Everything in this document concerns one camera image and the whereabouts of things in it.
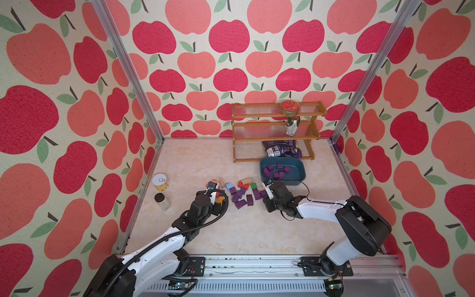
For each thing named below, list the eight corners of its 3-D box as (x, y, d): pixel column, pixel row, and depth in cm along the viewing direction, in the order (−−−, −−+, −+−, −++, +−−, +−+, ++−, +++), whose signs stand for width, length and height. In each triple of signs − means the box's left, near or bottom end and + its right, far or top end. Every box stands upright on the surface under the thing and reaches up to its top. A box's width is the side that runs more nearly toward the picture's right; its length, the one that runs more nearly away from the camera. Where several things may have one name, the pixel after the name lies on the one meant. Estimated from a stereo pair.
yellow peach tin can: (153, 191, 99) (149, 186, 94) (157, 178, 104) (154, 173, 100) (167, 191, 99) (164, 186, 94) (170, 178, 104) (167, 173, 100)
